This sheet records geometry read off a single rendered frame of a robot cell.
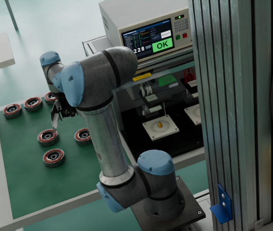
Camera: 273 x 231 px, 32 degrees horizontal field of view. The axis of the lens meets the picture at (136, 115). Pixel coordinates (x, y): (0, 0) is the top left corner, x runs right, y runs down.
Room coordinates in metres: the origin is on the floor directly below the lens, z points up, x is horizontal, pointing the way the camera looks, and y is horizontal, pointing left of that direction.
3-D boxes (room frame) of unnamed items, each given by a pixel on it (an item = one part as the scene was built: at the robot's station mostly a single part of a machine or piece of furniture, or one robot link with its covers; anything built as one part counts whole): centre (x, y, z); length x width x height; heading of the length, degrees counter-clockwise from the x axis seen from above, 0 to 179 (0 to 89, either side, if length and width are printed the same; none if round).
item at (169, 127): (1.95, -0.11, 0.78); 0.15 x 0.15 x 0.01; 12
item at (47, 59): (1.59, 0.27, 1.45); 0.09 x 0.08 x 0.11; 21
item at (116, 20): (2.29, -0.18, 1.22); 0.44 x 0.39 x 0.20; 102
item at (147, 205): (1.18, -0.03, 1.09); 0.15 x 0.15 x 0.10
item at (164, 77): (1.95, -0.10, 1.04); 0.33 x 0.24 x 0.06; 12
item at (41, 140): (2.08, 0.50, 0.77); 0.11 x 0.11 x 0.04
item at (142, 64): (2.29, -0.17, 1.09); 0.68 x 0.44 x 0.05; 102
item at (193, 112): (2.00, -0.35, 0.78); 0.15 x 0.15 x 0.01; 12
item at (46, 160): (1.90, 0.46, 0.77); 0.11 x 0.11 x 0.04
